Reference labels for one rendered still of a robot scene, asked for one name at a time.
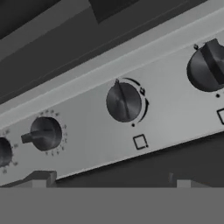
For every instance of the black stove knob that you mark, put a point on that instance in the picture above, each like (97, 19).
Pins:
(207, 65)
(4, 152)
(124, 102)
(43, 134)

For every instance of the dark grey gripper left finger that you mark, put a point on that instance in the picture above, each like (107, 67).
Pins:
(40, 179)

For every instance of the grey stove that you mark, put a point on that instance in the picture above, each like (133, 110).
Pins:
(96, 96)

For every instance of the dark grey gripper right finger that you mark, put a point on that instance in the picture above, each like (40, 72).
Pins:
(182, 183)

